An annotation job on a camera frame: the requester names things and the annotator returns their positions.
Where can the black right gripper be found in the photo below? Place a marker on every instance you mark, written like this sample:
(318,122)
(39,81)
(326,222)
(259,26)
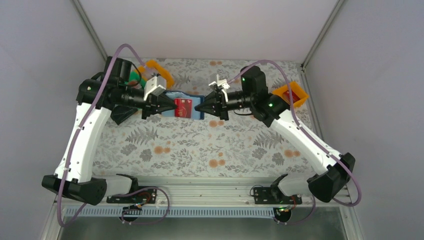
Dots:
(221,103)

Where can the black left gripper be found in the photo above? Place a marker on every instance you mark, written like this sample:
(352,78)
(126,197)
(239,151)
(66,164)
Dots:
(147,107)

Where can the blue leather card holder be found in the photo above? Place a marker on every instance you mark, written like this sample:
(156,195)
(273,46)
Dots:
(196,100)

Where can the red VIP card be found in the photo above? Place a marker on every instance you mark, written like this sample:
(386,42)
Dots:
(183,108)

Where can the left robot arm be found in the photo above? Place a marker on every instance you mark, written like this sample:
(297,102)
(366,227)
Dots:
(120,84)

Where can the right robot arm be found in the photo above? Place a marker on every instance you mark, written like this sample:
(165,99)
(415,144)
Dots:
(332,169)

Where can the red card in right bin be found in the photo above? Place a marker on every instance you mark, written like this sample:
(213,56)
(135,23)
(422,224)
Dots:
(290,95)

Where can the green plastic bin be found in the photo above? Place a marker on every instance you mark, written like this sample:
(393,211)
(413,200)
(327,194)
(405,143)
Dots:
(136,81)

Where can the orange plastic bin left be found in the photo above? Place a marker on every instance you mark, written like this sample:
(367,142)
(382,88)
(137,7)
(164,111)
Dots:
(152,67)

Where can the orange plastic bin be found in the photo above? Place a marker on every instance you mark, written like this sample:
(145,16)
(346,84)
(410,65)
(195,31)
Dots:
(152,67)
(299,96)

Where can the black plastic bin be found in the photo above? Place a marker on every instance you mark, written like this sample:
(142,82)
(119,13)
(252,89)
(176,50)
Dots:
(121,113)

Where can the orange plastic bin right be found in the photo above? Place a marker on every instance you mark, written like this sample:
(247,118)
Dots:
(299,96)

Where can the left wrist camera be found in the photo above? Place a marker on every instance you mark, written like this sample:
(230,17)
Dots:
(154,86)

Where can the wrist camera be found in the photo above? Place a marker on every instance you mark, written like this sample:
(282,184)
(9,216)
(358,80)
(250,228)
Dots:
(219,85)
(154,86)

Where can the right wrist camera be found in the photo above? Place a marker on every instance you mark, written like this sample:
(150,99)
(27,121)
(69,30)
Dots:
(219,85)

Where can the aluminium rail frame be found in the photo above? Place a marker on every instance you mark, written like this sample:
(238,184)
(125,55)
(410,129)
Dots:
(207,191)

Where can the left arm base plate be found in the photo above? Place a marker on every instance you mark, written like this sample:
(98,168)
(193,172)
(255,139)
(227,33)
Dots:
(143,197)

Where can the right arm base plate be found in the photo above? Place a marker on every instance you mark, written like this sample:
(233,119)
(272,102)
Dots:
(272,196)

